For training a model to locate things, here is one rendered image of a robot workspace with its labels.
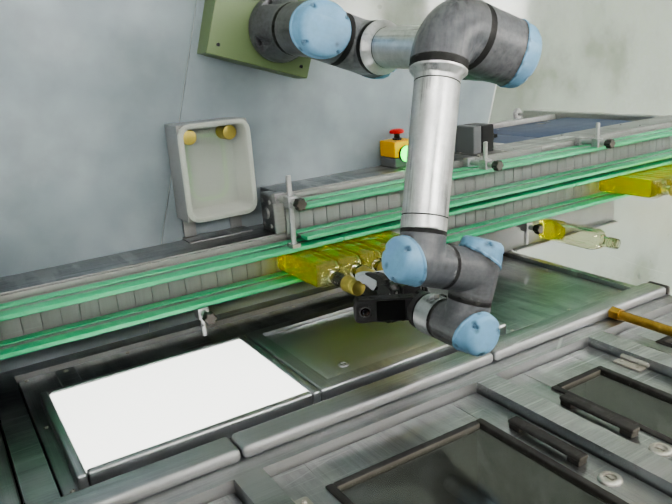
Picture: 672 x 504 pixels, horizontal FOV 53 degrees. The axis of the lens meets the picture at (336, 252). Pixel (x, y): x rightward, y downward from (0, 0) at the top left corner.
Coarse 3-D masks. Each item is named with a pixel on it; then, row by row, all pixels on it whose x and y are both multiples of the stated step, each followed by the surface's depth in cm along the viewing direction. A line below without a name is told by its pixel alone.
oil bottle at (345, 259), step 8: (312, 248) 160; (320, 248) 159; (328, 248) 159; (336, 248) 158; (328, 256) 154; (336, 256) 152; (344, 256) 152; (352, 256) 151; (344, 264) 149; (352, 264) 150; (360, 264) 151; (344, 272) 150
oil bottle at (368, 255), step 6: (348, 240) 164; (336, 246) 162; (342, 246) 160; (348, 246) 159; (354, 246) 159; (360, 246) 159; (366, 246) 158; (354, 252) 155; (360, 252) 154; (366, 252) 154; (372, 252) 154; (378, 252) 154; (366, 258) 152; (372, 258) 152; (378, 258) 153; (366, 264) 152
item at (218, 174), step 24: (240, 120) 155; (192, 144) 158; (216, 144) 161; (240, 144) 160; (192, 168) 159; (216, 168) 162; (240, 168) 163; (192, 192) 160; (216, 192) 163; (240, 192) 166; (192, 216) 154; (216, 216) 157
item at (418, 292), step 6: (390, 282) 130; (378, 288) 131; (384, 288) 129; (390, 288) 128; (396, 288) 128; (402, 288) 128; (408, 288) 129; (414, 288) 130; (420, 288) 131; (426, 288) 131; (378, 294) 132; (384, 294) 130; (414, 294) 129; (420, 294) 123; (426, 294) 123; (414, 300) 123; (408, 306) 123; (414, 306) 122; (408, 312) 123; (408, 318) 124
